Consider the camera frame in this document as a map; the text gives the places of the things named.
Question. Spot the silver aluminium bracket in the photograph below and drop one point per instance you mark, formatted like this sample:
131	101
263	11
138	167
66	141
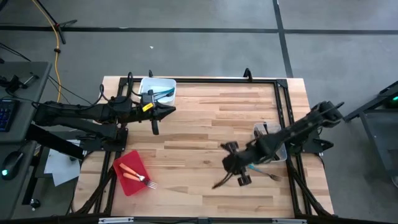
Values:
115	220
289	221

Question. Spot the black computer mouse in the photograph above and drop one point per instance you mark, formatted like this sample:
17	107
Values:
12	165

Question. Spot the black tripod stand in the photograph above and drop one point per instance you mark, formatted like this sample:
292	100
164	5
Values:
66	22

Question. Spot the white plastic bin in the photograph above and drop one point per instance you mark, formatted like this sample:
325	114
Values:
161	83

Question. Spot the thick black frame strut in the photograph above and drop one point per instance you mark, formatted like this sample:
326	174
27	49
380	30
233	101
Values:
315	203

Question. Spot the white paper sheets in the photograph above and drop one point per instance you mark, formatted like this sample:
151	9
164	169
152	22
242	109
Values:
60	168

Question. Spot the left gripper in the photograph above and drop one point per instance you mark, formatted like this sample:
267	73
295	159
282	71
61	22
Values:
136	112

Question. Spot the black flat bar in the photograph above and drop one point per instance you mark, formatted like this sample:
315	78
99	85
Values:
53	140

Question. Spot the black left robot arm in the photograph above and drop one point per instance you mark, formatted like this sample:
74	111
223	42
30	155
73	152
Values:
77	110

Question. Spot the grey desk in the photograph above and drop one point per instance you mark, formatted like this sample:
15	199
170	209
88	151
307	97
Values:
31	93

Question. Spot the yellow label tag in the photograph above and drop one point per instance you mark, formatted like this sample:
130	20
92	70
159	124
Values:
148	107

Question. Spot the black table clamp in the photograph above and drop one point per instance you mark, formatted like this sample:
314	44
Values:
150	74
247	74

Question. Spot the black diagonal frame strut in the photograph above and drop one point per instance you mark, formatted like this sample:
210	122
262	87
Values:
93	199

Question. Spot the red plastic tray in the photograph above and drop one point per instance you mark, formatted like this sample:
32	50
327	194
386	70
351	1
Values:
130	188

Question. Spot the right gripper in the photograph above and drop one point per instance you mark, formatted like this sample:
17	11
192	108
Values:
245	157

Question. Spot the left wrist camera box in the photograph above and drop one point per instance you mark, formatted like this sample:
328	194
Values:
147	99

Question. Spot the clear plastic container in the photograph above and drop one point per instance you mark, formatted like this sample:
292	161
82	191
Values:
276	127

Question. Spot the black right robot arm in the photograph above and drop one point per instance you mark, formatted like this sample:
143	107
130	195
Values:
295	130

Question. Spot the dark grey side stand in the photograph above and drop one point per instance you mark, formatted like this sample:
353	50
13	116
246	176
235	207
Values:
381	146

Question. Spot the black aluminium table frame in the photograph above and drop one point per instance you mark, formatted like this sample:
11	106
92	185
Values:
217	80

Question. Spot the black round knob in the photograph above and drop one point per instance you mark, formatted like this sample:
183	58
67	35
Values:
35	203

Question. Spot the black crossbeam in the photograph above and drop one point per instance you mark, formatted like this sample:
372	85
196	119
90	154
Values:
174	221

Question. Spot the black handheld tool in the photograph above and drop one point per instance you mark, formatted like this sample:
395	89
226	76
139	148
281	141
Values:
14	84

